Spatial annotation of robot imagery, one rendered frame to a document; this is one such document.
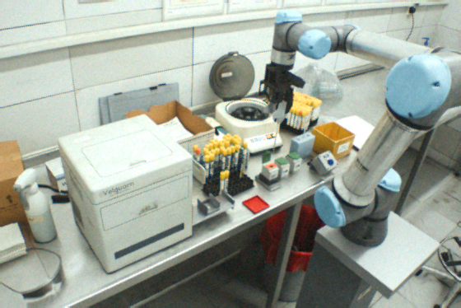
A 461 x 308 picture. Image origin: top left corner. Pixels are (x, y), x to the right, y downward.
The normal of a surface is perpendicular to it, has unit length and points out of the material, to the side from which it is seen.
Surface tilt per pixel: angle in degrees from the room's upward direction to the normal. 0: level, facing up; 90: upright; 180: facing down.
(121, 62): 90
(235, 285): 0
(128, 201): 90
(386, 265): 1
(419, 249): 1
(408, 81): 84
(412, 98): 84
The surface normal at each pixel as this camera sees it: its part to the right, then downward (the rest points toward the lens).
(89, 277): 0.07, -0.83
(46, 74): 0.62, 0.48
